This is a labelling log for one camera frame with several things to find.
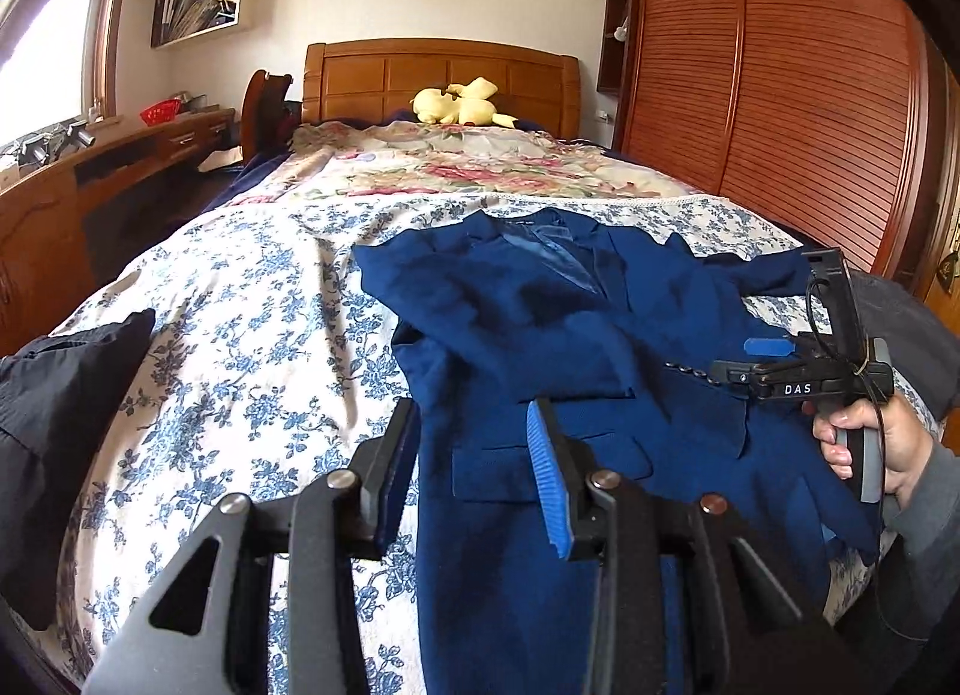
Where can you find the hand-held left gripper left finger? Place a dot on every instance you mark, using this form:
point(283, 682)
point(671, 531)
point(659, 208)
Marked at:
point(390, 474)

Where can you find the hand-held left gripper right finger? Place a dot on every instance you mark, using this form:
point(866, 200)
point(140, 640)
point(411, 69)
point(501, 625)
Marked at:
point(547, 477)

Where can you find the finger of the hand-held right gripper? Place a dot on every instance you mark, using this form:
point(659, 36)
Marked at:
point(766, 347)
point(733, 371)

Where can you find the blue suit jacket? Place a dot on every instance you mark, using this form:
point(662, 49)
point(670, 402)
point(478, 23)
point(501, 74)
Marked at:
point(585, 335)

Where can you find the person's right forearm grey sleeve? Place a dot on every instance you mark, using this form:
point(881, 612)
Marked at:
point(930, 507)

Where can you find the person's right hand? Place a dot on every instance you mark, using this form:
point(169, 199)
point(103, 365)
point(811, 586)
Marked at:
point(904, 455)

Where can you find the bed with floral sheet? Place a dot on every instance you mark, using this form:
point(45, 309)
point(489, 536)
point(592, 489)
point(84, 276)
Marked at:
point(247, 335)

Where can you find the wooden door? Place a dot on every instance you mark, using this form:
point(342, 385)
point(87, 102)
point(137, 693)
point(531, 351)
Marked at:
point(949, 215)

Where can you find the person's dark clothing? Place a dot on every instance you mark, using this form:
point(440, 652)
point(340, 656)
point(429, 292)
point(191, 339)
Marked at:
point(900, 635)

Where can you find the wooden slatted wardrobe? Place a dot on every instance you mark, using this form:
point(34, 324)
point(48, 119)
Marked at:
point(772, 65)

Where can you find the pink floral quilt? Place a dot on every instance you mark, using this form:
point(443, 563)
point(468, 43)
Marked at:
point(450, 163)

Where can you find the black cloth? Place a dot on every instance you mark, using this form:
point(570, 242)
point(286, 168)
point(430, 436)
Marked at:
point(52, 440)

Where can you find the yellow plush toy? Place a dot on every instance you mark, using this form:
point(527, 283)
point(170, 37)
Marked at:
point(450, 103)

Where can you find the wooden chair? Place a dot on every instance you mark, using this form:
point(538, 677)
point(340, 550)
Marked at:
point(262, 118)

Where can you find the wooden bed headboard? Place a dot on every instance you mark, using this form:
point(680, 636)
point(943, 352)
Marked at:
point(360, 80)

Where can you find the red basket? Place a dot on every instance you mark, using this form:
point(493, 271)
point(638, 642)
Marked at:
point(161, 112)

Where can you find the wooden desk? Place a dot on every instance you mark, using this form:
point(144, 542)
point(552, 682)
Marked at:
point(45, 215)

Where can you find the row of books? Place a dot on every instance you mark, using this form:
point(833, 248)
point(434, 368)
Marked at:
point(166, 13)

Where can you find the window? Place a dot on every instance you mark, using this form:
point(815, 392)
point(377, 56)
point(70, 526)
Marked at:
point(45, 50)

